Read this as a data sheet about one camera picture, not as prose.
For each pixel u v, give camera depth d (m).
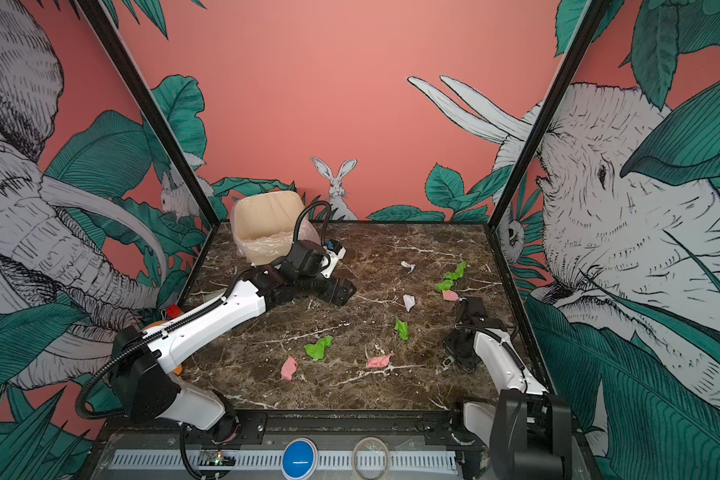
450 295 0.98
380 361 0.84
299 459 0.69
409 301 0.98
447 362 0.84
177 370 0.45
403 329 0.90
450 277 1.04
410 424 0.76
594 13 0.69
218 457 0.70
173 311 0.90
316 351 0.86
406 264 1.08
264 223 0.97
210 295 1.00
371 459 0.70
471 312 0.69
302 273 0.60
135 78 0.80
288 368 0.84
